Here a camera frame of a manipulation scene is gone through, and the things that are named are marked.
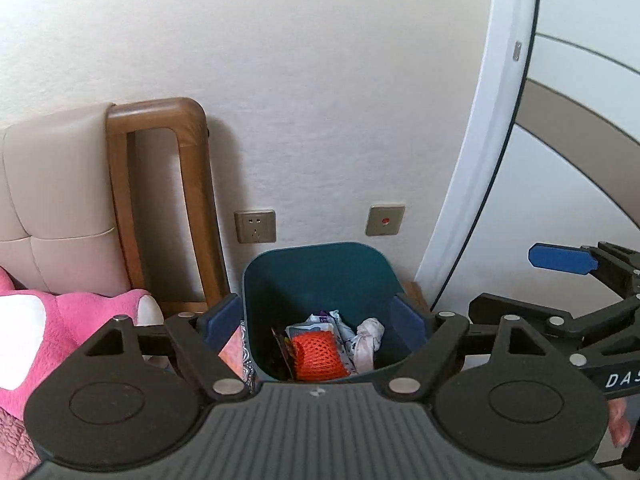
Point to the pink fleece blanket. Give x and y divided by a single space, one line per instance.
17 440

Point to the wooden nightstand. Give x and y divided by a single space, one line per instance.
415 292

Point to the white and brown wardrobe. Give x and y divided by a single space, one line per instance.
560 160

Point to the pink plush toy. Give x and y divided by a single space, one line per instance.
65 325

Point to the white tissue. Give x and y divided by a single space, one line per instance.
367 340

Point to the orange foam net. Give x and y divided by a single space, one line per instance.
320 357

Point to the person's right hand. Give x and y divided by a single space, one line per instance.
621 422

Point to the beige padded headboard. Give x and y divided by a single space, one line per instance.
55 200

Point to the printed pink bed sheet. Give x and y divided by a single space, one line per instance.
235 355

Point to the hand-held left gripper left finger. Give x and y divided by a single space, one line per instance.
222 320

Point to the beige wall switch red dot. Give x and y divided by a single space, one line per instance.
385 220

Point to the beige wall socket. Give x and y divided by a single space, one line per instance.
255 226

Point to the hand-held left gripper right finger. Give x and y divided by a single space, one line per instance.
407 312

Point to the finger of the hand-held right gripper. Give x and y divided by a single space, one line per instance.
560 257
525 315

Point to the teal plastic bin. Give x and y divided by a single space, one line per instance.
320 275

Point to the purple snack wrapper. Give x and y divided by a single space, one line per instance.
282 347

